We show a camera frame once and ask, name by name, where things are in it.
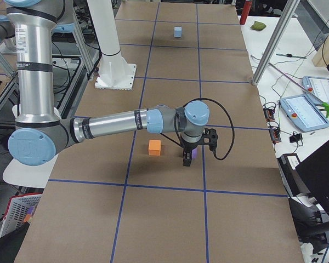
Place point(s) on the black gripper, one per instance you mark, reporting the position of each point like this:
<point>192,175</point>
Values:
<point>188,148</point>

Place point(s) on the light blue foam block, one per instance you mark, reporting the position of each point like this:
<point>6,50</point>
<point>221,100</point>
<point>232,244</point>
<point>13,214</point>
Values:
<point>178,31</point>

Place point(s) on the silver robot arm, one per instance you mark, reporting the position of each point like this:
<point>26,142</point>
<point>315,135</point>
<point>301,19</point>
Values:
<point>40,134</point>

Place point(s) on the purple foam block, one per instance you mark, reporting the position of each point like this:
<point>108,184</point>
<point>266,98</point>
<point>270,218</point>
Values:
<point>194,153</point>

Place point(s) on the orange foam block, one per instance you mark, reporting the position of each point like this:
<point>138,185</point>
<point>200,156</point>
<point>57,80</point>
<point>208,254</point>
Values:
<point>154,147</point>

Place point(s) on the near blue teach pendant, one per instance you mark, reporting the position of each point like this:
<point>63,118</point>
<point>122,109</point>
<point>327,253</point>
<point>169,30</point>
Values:
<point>303,113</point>

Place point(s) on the blue teach pendant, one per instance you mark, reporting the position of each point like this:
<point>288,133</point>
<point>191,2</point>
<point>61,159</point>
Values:
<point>318,86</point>
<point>303,113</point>

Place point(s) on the far blue teach pendant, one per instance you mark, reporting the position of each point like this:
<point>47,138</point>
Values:
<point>318,86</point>

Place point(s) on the red water bottle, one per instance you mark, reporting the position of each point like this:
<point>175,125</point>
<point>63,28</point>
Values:
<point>245,12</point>

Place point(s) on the white perforated basket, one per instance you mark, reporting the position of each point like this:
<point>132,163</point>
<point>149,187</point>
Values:
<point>17,209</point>

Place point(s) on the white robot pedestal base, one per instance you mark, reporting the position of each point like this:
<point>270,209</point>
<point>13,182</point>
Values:
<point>114,72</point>

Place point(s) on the aluminium frame post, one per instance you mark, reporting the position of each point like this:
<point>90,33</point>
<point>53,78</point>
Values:
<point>281,25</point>

